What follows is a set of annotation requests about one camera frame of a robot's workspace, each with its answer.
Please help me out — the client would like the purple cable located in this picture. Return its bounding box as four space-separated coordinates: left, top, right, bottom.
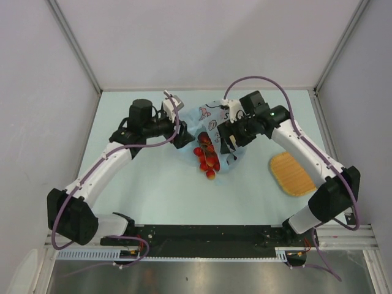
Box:
51 91 181 278
222 75 361 282

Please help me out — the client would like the red cherry tomato bunch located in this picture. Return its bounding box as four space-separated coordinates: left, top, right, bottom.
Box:
193 145 221 180

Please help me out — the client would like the woven bamboo tray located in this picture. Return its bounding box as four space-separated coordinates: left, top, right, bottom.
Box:
269 152 316 197

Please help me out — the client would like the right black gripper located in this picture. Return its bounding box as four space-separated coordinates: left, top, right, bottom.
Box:
217 113 257 155

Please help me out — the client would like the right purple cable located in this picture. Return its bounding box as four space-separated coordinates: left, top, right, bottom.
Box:
222 75 361 282

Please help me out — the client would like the light blue plastic bag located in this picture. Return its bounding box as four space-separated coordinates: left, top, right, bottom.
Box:
179 100 247 175

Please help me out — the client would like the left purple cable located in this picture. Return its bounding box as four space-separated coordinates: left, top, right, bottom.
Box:
51 91 181 278

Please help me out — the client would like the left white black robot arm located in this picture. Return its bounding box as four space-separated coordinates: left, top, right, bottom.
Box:
47 93 195 250

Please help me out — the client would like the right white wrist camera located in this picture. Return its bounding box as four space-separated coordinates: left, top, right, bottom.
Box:
220 99 245 123

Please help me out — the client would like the aluminium frame rail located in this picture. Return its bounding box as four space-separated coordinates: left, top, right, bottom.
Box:
45 224 376 248

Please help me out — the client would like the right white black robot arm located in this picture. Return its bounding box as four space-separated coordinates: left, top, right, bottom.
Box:
217 91 360 246

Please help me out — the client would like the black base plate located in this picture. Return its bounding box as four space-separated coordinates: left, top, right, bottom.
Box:
100 224 320 266

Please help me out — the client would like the dark red fake plum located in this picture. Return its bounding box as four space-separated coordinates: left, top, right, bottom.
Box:
197 132 214 149

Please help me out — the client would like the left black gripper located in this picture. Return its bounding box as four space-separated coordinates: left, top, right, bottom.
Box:
142 108 194 148

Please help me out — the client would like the white slotted cable duct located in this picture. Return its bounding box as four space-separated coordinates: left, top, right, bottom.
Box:
56 248 145 262

